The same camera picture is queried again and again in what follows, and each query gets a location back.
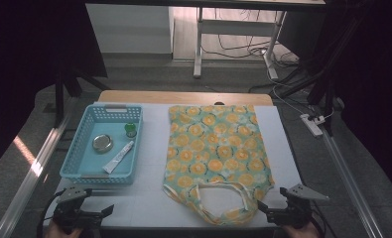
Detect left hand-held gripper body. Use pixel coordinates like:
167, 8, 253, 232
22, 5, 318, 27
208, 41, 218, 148
53, 184, 103, 232

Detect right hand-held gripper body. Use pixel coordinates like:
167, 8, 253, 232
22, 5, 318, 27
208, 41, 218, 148
266, 183, 330, 230

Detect blue plastic basket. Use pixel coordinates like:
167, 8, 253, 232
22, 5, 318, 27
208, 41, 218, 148
59, 102, 144, 186

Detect white tube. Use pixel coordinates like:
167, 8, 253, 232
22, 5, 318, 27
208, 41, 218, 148
102, 140, 136, 175

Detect round metal tin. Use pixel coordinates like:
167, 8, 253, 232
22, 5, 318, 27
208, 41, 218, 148
91, 133, 114, 154

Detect orange print tote bag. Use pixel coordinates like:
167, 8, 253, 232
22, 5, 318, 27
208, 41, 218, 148
162, 104, 276, 227

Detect person's right hand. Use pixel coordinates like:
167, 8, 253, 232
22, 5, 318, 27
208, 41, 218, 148
281, 221, 321, 238

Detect person's left hand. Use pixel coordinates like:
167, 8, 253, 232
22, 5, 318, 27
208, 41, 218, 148
44, 220, 84, 238

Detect white power strip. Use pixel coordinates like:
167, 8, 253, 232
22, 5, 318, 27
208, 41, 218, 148
300, 113, 327, 138

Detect small green-capped bottle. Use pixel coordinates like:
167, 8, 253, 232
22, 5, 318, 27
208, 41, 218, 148
123, 122, 138, 139

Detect white table mat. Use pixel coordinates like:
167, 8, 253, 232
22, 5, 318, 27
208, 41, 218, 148
40, 102, 314, 230

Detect black metal stand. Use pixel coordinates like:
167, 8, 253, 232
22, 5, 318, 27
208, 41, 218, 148
53, 65, 112, 130
276, 9, 363, 137

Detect wooden table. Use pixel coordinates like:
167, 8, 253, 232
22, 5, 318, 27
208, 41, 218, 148
97, 89, 274, 107

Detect dark curtain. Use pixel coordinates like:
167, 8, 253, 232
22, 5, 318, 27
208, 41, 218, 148
326, 0, 392, 203
0, 0, 108, 177

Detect white panel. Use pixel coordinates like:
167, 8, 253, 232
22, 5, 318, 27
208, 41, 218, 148
85, 3, 175, 55

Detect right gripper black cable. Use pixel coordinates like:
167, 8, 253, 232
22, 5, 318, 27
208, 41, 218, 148
311, 201, 330, 238

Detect aluminium rail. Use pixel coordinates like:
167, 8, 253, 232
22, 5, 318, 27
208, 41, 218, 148
321, 128, 385, 238
0, 112, 75, 238

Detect white power cable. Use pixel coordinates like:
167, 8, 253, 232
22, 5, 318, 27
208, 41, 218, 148
266, 59, 335, 122

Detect black floor cables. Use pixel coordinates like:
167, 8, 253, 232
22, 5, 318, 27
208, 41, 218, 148
201, 33, 301, 66

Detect white desk frame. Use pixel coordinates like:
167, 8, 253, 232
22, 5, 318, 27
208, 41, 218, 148
193, 6, 289, 80

